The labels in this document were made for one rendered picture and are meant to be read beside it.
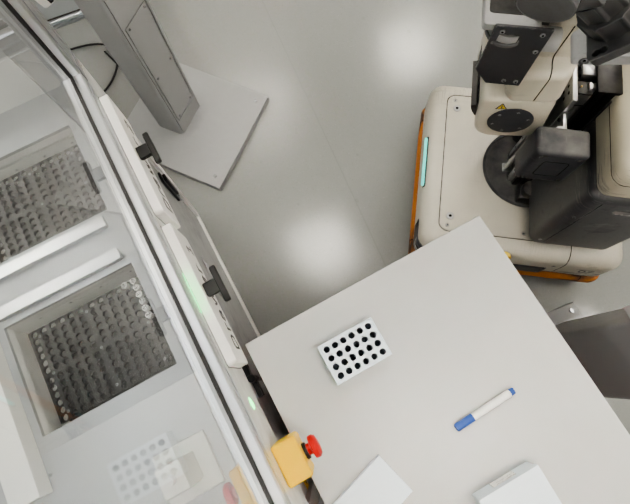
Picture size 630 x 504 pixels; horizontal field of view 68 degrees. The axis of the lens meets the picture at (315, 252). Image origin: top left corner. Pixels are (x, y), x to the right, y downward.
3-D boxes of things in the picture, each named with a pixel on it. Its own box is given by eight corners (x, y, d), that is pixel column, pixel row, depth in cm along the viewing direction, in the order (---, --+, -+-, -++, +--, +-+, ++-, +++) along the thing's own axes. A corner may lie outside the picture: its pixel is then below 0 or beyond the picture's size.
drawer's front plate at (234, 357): (186, 238, 97) (168, 221, 86) (248, 363, 90) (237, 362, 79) (179, 242, 97) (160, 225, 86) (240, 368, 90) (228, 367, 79)
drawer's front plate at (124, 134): (128, 121, 105) (105, 92, 94) (181, 228, 98) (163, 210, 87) (121, 124, 104) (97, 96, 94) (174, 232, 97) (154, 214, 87)
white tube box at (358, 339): (369, 318, 97) (370, 316, 94) (390, 354, 95) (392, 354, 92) (317, 348, 96) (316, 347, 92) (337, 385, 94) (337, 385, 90)
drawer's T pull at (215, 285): (215, 265, 87) (213, 263, 86) (232, 299, 85) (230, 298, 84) (197, 274, 87) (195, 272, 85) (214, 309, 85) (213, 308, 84)
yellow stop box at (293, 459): (299, 427, 85) (296, 432, 78) (318, 465, 83) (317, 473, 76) (274, 442, 84) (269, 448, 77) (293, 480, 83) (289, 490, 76)
